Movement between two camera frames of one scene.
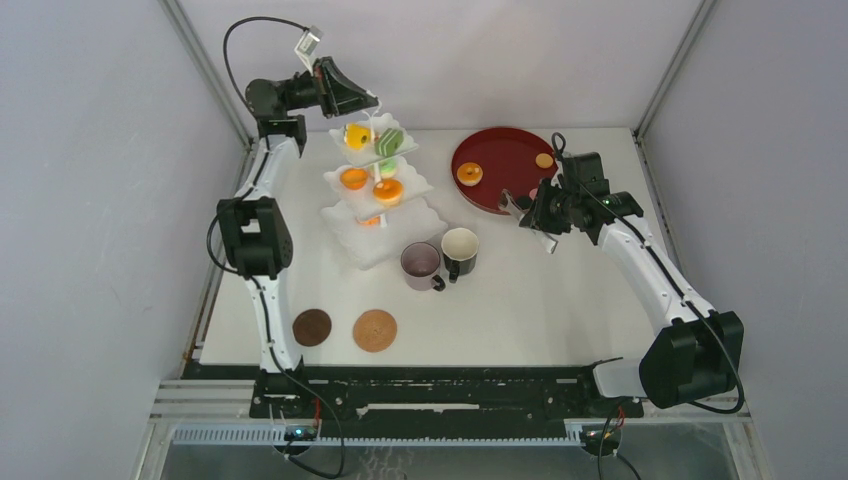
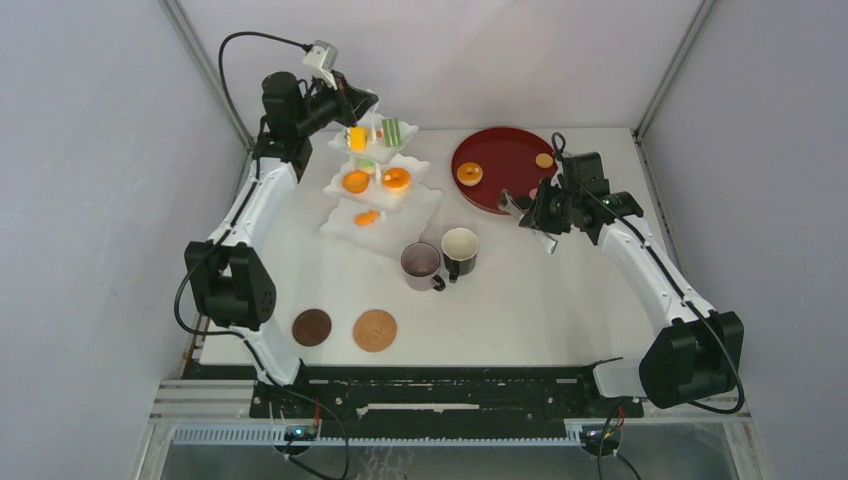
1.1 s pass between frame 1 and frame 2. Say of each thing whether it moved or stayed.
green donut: moved
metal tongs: stayed
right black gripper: stayed
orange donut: moved
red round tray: stayed
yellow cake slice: stayed
